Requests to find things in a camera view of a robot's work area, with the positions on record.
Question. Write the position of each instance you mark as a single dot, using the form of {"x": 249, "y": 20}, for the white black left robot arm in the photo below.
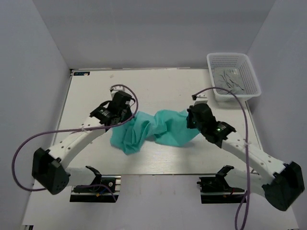
{"x": 51, "y": 167}

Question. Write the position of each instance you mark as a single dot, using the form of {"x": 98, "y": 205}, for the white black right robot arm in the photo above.
{"x": 280, "y": 183}

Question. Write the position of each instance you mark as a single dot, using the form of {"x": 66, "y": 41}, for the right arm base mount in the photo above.
{"x": 213, "y": 191}

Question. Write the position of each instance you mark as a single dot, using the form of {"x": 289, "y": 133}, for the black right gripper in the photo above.
{"x": 189, "y": 124}

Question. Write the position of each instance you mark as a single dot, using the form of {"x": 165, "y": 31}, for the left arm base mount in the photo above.
{"x": 103, "y": 190}

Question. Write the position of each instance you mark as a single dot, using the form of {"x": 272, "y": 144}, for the white plastic mesh basket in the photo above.
{"x": 242, "y": 64}

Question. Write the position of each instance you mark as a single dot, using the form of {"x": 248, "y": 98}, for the teal green t shirt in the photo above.
{"x": 165, "y": 127}

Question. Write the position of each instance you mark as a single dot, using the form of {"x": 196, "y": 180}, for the grey t shirt in basket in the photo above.
{"x": 228, "y": 79}

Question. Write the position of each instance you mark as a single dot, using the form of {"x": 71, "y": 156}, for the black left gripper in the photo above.
{"x": 129, "y": 114}

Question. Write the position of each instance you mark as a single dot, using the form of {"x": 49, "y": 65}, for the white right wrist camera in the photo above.
{"x": 200, "y": 97}

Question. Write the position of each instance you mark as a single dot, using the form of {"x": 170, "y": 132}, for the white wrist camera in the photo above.
{"x": 116, "y": 89}
{"x": 200, "y": 97}

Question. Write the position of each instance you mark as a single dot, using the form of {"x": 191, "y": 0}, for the blue label sticker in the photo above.
{"x": 81, "y": 73}

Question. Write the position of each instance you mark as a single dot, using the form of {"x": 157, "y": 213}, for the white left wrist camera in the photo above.
{"x": 116, "y": 89}

